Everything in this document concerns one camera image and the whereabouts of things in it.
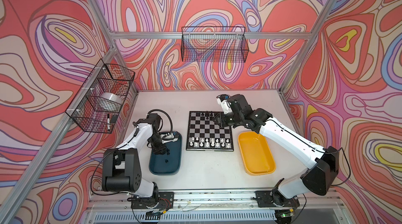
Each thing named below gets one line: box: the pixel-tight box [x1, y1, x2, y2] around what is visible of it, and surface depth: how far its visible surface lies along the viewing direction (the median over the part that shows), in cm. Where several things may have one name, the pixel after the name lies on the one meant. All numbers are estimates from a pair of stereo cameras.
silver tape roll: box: [100, 92, 123, 105], surface depth 75 cm
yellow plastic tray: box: [237, 131, 276, 176], surface depth 88 cm
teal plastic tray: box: [148, 131, 183, 175], surface depth 85 cm
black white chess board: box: [185, 110, 234, 152], surface depth 95 cm
